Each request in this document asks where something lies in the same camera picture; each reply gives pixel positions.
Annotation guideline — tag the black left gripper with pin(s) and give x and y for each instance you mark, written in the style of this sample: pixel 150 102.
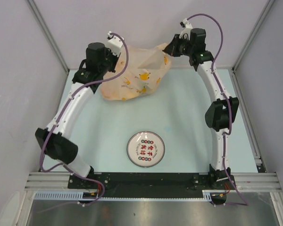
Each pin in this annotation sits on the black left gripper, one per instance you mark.
pixel 108 52

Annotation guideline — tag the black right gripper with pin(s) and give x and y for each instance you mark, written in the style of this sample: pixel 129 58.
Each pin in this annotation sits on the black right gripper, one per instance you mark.
pixel 172 48

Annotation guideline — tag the translucent orange plastic bag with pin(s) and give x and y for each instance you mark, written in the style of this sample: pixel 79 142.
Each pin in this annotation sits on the translucent orange plastic bag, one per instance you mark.
pixel 145 70

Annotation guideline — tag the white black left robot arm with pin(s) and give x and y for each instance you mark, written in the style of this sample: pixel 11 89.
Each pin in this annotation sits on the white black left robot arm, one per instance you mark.
pixel 54 139

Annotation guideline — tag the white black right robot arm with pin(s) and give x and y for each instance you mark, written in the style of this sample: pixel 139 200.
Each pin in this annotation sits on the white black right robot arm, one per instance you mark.
pixel 223 109

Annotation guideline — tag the round printed plate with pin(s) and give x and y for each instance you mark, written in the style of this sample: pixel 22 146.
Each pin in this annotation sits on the round printed plate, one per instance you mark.
pixel 145 149

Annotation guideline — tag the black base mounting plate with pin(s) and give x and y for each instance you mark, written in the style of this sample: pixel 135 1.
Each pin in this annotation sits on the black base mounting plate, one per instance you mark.
pixel 110 180

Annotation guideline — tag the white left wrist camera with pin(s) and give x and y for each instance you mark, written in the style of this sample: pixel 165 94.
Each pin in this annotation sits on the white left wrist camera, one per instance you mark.
pixel 114 43

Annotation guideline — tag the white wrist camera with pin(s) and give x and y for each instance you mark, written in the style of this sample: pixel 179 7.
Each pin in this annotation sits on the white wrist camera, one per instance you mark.
pixel 114 43
pixel 187 27

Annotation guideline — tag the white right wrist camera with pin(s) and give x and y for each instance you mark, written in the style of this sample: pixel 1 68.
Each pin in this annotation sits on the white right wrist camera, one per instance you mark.
pixel 187 27

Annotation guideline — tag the aluminium frame post left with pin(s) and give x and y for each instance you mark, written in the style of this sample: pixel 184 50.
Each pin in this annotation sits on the aluminium frame post left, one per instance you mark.
pixel 47 34

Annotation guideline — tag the aluminium frame post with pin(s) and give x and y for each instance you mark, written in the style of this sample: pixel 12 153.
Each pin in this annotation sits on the aluminium frame post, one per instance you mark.
pixel 254 32
pixel 47 34

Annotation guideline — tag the aluminium frame post right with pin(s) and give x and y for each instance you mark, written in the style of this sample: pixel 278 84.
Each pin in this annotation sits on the aluminium frame post right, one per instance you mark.
pixel 254 32

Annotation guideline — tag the white slotted cable duct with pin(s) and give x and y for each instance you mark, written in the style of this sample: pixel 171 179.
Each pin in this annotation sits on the white slotted cable duct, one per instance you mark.
pixel 65 195

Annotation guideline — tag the aluminium front rail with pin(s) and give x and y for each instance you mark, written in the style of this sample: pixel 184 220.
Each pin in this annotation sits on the aluminium front rail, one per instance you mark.
pixel 245 182

